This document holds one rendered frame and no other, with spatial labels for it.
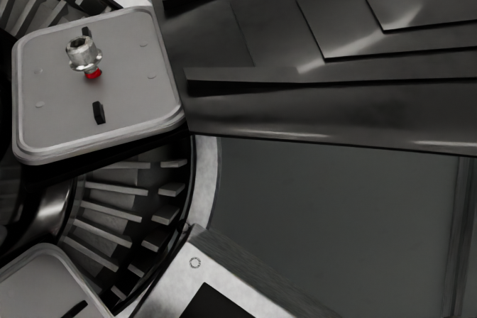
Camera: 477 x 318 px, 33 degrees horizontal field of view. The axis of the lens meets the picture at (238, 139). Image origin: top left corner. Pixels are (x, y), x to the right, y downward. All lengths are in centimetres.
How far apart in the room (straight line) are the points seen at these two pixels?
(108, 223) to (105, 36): 12
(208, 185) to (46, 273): 17
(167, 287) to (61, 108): 14
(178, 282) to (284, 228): 98
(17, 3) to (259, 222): 98
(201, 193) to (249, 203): 84
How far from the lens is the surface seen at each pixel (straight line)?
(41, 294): 35
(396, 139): 28
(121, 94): 31
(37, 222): 37
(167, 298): 41
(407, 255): 150
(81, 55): 31
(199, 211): 50
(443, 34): 31
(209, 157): 49
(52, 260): 36
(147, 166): 41
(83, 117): 30
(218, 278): 41
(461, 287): 160
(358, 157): 130
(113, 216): 42
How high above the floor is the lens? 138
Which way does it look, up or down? 40 degrees down
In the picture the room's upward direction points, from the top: 7 degrees counter-clockwise
